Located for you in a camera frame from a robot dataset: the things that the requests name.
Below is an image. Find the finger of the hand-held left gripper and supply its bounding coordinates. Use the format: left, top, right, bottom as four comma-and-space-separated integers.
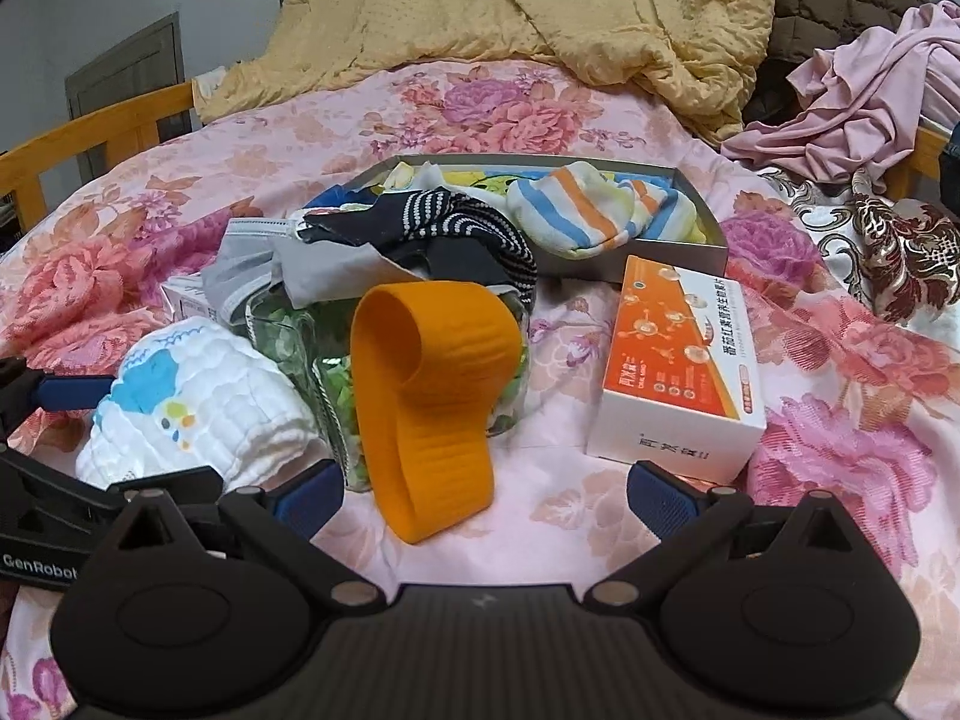
0, 450, 224, 541
0, 356, 115, 436

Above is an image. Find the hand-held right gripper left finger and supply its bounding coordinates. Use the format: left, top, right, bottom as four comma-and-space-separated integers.
97, 457, 383, 608

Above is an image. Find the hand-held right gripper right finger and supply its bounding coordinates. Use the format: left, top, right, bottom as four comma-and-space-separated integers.
586, 461, 863, 607

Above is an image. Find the white gauze cloth blue print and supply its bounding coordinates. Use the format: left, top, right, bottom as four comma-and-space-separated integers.
75, 315, 320, 494

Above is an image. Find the orange knitted band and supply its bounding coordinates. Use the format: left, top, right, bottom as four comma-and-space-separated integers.
351, 281, 522, 545

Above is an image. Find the light grey cloth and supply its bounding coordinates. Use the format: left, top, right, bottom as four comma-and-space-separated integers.
274, 236, 432, 308

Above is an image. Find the grey box with cartoon drawing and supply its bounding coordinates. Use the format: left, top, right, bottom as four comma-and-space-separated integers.
349, 154, 730, 278

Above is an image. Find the pastel striped cloth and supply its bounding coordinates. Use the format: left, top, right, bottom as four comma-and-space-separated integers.
506, 160, 710, 260

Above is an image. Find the black white striped sock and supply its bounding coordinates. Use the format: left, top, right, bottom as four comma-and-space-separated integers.
300, 190, 539, 301

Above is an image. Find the glass jar of green pieces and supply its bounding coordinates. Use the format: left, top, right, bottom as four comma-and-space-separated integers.
244, 289, 532, 492

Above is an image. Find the orange white medicine box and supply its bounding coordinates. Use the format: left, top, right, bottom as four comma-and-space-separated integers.
585, 255, 767, 485

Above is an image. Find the small white box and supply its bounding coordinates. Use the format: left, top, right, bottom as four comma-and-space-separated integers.
161, 274, 215, 323

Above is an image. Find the pink floral bedsheet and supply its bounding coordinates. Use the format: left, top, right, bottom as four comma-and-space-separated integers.
0, 52, 960, 720

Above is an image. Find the grey door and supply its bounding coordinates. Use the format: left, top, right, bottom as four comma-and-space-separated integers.
66, 13, 185, 121

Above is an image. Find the white maroon brocade cloth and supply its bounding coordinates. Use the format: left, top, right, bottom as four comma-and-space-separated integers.
757, 165, 960, 331

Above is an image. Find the pink garment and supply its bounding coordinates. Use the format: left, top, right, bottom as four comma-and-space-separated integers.
720, 0, 960, 185

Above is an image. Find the yellow dotted blanket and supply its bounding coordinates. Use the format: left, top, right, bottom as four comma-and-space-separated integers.
196, 0, 781, 147

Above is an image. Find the brown quilted jacket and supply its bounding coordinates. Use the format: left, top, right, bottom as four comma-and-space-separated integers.
742, 0, 938, 136

